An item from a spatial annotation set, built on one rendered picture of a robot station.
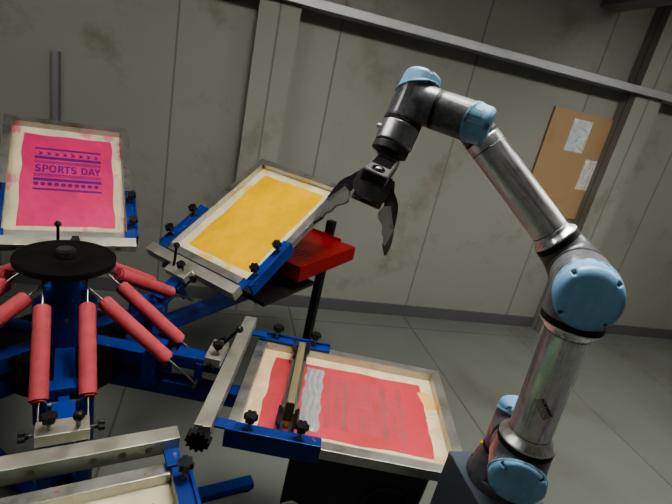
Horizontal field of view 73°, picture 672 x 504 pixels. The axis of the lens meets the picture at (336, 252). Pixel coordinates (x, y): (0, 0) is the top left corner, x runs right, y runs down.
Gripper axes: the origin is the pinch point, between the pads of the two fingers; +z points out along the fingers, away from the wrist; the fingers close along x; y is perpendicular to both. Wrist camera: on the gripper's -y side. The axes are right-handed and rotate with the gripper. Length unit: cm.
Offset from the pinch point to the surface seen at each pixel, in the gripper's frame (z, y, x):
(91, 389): 70, 43, 56
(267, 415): 63, 70, 8
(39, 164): 24, 125, 173
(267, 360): 54, 98, 20
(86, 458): 77, 26, 41
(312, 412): 58, 77, -5
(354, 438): 58, 72, -22
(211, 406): 63, 54, 23
